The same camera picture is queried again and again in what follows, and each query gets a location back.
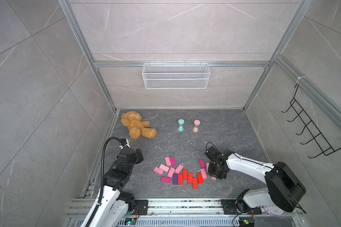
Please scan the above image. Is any black corrugated cable hose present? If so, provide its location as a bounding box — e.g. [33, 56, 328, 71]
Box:
[83, 137, 127, 227]

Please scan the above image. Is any pink block far left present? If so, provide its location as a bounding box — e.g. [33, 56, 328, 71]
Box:
[153, 167, 164, 175]

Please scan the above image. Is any black wire hook rack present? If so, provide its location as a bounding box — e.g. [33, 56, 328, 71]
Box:
[281, 84, 341, 159]

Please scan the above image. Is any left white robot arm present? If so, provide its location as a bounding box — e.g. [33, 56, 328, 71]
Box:
[82, 147, 144, 227]

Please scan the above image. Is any pink sand timer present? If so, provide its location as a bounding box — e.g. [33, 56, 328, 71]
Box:
[192, 120, 200, 133]

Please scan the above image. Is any teal sand timer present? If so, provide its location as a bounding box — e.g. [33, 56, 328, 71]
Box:
[178, 119, 185, 131]

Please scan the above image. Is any red block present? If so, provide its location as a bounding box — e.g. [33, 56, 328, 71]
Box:
[182, 169, 188, 180]
[197, 173, 204, 184]
[178, 174, 183, 185]
[187, 172, 193, 183]

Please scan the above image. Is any brown teddy bear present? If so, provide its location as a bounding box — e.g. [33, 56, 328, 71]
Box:
[121, 111, 157, 139]

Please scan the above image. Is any light pink block right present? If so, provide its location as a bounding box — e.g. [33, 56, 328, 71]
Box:
[200, 168, 207, 179]

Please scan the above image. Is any light pink block upper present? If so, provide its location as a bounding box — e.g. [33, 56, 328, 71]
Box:
[165, 157, 171, 166]

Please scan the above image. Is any magenta block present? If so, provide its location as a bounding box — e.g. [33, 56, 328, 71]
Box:
[161, 176, 172, 183]
[170, 157, 176, 166]
[199, 159, 206, 169]

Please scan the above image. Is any white wire mesh basket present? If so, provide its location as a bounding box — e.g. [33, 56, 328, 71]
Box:
[142, 63, 211, 89]

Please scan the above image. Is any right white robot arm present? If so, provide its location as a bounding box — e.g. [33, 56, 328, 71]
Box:
[205, 146, 306, 213]

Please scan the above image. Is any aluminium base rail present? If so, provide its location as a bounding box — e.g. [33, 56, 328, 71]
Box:
[63, 197, 305, 227]

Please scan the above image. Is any pink block right tilted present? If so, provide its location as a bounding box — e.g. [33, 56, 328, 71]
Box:
[175, 164, 184, 174]

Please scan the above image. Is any pink block centre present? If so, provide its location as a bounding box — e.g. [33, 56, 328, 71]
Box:
[167, 167, 175, 178]

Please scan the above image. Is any purple block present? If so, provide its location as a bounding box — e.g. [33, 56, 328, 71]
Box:
[172, 174, 178, 185]

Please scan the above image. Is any light pink block tilted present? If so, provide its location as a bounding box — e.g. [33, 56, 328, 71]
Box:
[159, 164, 170, 172]

